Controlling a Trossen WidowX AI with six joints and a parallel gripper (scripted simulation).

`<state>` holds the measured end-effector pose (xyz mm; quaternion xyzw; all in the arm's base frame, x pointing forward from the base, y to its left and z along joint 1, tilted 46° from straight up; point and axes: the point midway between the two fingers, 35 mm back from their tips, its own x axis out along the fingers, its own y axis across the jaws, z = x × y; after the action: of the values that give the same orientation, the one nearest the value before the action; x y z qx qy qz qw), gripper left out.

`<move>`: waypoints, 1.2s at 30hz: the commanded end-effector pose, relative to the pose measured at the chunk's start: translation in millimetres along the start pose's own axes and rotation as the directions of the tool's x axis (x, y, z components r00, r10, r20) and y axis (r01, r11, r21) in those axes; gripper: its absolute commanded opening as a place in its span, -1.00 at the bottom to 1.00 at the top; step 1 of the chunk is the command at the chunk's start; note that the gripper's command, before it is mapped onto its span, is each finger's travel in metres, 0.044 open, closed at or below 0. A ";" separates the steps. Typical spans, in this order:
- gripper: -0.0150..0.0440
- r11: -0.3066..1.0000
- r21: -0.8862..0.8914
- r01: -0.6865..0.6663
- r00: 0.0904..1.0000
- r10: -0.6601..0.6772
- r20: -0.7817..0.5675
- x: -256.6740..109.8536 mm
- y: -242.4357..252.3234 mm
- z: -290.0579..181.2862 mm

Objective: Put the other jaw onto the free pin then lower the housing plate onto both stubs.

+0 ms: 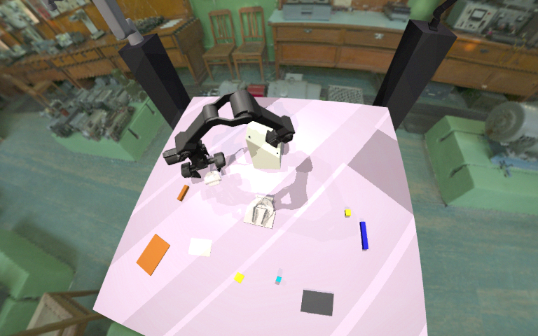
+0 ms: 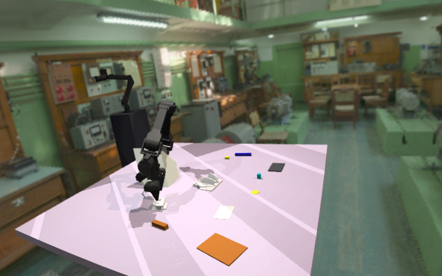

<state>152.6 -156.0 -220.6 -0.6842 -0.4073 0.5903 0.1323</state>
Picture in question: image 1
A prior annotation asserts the small yellow square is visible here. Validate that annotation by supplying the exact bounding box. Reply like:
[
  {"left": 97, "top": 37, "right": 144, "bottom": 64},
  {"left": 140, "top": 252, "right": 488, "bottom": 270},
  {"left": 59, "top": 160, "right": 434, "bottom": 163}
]
[{"left": 234, "top": 272, "right": 244, "bottom": 283}]

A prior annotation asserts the blue rectangular bar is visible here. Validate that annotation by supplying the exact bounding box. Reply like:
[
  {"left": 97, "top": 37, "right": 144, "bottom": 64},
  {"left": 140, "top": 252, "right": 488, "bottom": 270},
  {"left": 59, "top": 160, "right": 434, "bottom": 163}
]
[{"left": 359, "top": 222, "right": 368, "bottom": 250}]

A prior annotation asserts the brown flat rectangular plate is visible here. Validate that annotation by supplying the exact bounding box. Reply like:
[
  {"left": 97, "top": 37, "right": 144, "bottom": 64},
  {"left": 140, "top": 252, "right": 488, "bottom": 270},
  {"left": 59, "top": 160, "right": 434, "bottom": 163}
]
[{"left": 136, "top": 234, "right": 170, "bottom": 276}]

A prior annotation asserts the brown rectangular block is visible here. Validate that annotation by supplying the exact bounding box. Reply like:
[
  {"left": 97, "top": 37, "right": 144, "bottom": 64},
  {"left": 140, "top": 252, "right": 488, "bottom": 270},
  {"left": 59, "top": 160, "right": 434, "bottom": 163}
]
[{"left": 177, "top": 185, "right": 189, "bottom": 201}]

